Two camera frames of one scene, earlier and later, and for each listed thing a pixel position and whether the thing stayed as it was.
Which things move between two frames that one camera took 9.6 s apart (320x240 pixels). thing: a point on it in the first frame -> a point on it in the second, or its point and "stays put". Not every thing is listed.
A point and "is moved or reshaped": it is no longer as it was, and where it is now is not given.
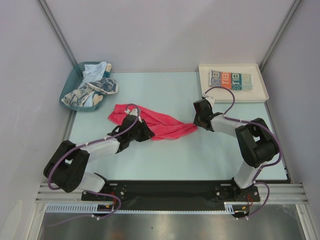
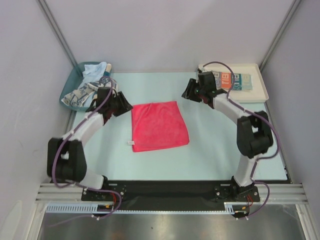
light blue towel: (93, 72) stays put
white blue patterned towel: (78, 96) stays put
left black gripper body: (141, 133) -> (118, 105)
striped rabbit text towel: (239, 81) stays put
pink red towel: (163, 127) is moved or reshaped
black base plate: (172, 195) stays put
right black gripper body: (200, 120) -> (192, 89)
